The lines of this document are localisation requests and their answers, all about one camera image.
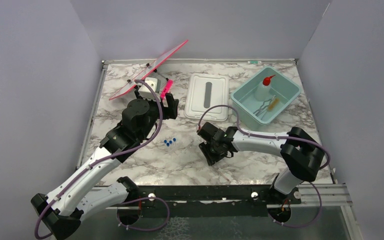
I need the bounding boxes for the pink acrylic stand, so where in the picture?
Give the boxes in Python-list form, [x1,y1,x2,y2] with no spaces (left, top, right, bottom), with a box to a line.
[108,39,189,101]

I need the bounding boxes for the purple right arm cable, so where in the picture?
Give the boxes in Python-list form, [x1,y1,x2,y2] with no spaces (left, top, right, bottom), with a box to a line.
[196,104,331,171]

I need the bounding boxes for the metal wire tongs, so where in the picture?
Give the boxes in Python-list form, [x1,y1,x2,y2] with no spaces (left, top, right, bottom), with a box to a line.
[253,95,276,117]

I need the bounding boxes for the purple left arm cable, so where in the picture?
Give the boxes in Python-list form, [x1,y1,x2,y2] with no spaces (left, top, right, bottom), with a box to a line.
[34,79,164,240]

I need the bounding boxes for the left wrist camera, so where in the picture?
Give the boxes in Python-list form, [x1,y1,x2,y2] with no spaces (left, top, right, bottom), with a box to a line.
[138,77,162,100]

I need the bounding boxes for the red capped squeeze bottle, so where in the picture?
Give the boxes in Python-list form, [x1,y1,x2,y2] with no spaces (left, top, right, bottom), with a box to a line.
[254,75,276,102]

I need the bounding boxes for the teal plastic bin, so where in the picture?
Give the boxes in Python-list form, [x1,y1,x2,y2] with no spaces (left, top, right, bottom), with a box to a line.
[230,66,302,131]

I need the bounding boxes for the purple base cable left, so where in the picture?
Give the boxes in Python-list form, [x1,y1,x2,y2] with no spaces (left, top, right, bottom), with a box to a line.
[116,196,171,233]

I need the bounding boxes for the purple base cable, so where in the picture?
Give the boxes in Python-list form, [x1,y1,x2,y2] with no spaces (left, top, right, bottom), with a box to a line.
[116,196,171,233]
[267,182,323,229]

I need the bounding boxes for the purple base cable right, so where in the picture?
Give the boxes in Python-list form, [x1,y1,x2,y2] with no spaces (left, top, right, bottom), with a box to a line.
[267,182,323,229]

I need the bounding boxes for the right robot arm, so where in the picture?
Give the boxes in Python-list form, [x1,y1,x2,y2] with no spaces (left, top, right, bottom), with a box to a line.
[197,122,325,204]

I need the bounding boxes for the clear test tube rack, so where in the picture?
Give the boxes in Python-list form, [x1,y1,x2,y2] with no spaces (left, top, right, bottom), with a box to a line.
[163,137,192,158]

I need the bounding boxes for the clear glass rod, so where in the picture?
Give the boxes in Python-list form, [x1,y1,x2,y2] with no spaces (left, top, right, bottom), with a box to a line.
[212,167,231,183]

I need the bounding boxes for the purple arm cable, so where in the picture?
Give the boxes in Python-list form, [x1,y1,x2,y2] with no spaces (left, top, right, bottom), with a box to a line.
[196,104,331,171]
[34,79,164,240]

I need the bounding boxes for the white plastic lid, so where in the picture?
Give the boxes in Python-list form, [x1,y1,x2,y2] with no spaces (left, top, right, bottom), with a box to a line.
[184,73,229,119]

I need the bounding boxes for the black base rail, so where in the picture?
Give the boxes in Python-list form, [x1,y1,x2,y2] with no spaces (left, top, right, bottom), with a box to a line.
[117,176,302,224]

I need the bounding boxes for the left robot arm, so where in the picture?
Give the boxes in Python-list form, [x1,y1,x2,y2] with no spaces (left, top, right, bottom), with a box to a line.
[30,93,179,240]

